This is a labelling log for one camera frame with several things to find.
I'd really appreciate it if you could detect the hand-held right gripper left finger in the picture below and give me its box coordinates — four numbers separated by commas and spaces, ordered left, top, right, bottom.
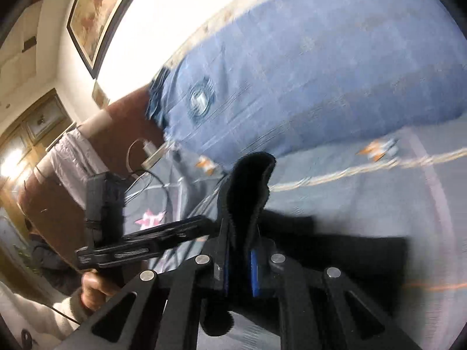
64, 222, 235, 350

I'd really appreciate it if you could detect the person's left hand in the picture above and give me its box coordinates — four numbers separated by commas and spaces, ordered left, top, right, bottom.
81, 270, 123, 312

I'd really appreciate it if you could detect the white plastic cover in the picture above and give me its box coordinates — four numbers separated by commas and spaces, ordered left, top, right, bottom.
34, 111, 114, 209

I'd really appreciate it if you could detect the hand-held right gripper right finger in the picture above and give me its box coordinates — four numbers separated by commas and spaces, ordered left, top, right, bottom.
250, 239, 421, 350

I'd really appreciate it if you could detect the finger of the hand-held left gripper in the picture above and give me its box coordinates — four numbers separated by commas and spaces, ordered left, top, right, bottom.
122, 216, 221, 245

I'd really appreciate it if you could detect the wooden cabinet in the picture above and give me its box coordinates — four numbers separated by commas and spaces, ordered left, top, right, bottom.
0, 87, 78, 227

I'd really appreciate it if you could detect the dark cloth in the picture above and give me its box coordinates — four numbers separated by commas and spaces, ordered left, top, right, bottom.
25, 219, 85, 297

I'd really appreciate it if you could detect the small framed picture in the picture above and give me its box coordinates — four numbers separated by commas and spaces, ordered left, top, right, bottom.
91, 80, 111, 109

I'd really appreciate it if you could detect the large framed wall picture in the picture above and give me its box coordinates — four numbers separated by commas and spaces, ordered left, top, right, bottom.
67, 0, 154, 79

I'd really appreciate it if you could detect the black cable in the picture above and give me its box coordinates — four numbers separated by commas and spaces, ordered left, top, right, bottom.
124, 169, 185, 221

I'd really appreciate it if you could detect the brown headboard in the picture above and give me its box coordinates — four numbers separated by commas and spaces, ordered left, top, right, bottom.
18, 87, 169, 275

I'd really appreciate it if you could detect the person's left forearm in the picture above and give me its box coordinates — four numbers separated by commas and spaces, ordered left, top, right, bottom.
0, 281, 93, 350

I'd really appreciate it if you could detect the grey patterned bed sheet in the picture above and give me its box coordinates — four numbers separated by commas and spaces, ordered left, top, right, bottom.
120, 124, 467, 350

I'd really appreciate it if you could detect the white power strip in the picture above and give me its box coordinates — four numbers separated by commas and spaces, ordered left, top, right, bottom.
142, 146, 168, 169

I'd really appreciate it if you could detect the blue plaid pillow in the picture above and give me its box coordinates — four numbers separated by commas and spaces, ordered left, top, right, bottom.
146, 0, 467, 176

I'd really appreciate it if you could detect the white cable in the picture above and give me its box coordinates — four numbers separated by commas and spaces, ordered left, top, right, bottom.
126, 138, 150, 176

